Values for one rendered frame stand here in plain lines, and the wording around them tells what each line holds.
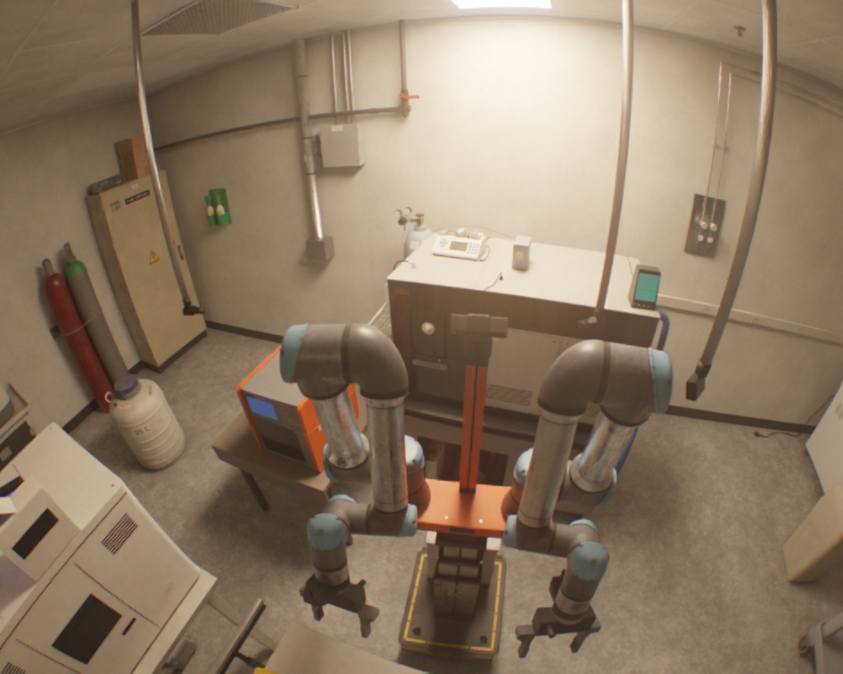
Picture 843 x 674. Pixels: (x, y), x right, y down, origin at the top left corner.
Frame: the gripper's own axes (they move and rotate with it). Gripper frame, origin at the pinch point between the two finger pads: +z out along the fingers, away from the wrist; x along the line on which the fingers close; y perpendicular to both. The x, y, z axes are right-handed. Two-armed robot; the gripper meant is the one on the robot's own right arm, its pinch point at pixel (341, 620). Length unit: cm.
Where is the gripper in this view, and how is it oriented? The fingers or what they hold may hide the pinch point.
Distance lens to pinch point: 105.7
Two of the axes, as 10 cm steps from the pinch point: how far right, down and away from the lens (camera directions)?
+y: 3.5, -1.4, 9.3
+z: 0.2, 9.9, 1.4
